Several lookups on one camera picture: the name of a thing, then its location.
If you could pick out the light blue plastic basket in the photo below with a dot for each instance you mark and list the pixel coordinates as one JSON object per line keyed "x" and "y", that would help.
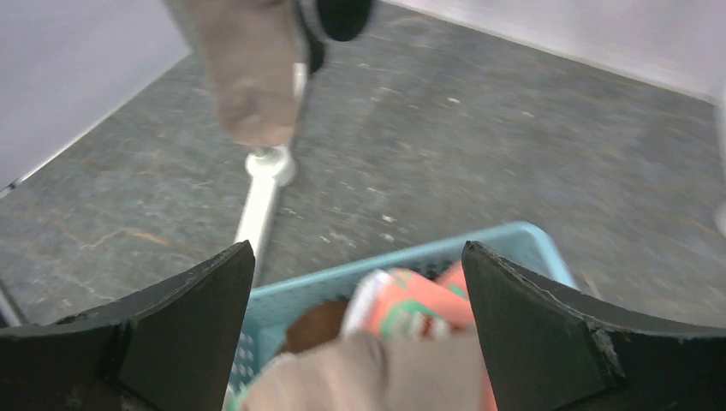
{"x": 272, "y": 308}

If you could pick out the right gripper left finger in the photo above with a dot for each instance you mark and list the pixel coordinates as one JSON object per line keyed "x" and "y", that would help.
{"x": 169, "y": 346}

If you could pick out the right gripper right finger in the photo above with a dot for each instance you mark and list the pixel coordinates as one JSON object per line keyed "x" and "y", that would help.
{"x": 547, "y": 346}

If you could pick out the salmon pink sock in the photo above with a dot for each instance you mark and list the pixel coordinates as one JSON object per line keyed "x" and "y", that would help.
{"x": 399, "y": 303}

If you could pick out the brown sock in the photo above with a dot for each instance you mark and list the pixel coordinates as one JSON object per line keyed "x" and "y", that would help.
{"x": 317, "y": 325}

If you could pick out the white sock drying rack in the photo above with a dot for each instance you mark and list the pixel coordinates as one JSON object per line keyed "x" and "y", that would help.
{"x": 270, "y": 166}

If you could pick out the black sock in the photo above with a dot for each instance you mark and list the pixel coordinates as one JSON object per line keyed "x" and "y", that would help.
{"x": 322, "y": 20}

